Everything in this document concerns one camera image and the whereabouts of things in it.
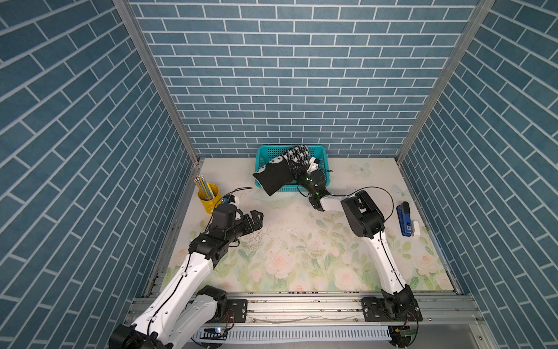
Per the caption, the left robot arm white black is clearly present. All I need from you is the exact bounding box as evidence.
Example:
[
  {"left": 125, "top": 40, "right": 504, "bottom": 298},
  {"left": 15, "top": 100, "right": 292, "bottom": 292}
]
[{"left": 108, "top": 203, "right": 264, "bottom": 348}]

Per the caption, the small white eraser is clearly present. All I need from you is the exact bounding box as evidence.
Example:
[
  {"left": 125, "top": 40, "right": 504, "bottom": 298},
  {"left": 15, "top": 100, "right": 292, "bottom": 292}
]
[{"left": 413, "top": 220, "right": 421, "bottom": 237}]

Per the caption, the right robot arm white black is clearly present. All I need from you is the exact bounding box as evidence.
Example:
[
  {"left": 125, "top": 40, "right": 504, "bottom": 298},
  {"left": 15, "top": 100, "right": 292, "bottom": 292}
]
[{"left": 294, "top": 170, "right": 422, "bottom": 324}]

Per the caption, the black white smiley scarf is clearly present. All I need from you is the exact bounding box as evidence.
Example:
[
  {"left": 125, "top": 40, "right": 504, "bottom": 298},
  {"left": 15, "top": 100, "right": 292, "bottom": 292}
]
[{"left": 253, "top": 145, "right": 310, "bottom": 196}]

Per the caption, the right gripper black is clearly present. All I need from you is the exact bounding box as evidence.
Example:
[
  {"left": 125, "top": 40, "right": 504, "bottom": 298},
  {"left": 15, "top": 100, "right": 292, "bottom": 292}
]
[{"left": 291, "top": 162, "right": 317, "bottom": 199}]

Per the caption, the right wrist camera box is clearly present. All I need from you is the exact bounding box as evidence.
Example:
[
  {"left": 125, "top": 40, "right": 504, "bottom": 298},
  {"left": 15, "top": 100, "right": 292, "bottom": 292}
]
[{"left": 307, "top": 157, "right": 321, "bottom": 173}]

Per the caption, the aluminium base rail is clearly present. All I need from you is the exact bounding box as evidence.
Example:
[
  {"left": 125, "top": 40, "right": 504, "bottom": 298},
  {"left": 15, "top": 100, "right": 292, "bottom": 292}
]
[{"left": 228, "top": 292, "right": 484, "bottom": 327}]

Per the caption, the floral table mat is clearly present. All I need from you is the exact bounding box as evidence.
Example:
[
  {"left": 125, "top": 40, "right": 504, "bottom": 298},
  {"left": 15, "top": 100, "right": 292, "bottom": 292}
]
[{"left": 201, "top": 158, "right": 453, "bottom": 292}]

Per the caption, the yellow pencil cup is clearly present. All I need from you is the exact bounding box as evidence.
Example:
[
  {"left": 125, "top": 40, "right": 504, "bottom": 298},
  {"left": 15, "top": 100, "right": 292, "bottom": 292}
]
[{"left": 198, "top": 183, "right": 222, "bottom": 215}]

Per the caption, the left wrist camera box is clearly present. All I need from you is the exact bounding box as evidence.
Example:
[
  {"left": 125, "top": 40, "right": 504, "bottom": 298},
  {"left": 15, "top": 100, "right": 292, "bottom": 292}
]
[{"left": 210, "top": 194, "right": 241, "bottom": 230}]

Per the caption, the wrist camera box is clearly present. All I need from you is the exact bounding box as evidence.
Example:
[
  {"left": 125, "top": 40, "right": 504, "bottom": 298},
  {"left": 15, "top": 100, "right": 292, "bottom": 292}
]
[
  {"left": 210, "top": 194, "right": 241, "bottom": 230},
  {"left": 307, "top": 157, "right": 321, "bottom": 173}
]

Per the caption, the teal plastic mesh basket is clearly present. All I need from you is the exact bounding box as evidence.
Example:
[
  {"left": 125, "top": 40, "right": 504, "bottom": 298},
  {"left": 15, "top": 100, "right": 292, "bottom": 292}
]
[{"left": 255, "top": 145, "right": 330, "bottom": 193}]

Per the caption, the green circuit board right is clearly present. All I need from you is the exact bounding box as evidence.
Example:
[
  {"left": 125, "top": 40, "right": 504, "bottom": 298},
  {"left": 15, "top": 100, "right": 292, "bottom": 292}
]
[{"left": 390, "top": 327, "right": 416, "bottom": 338}]

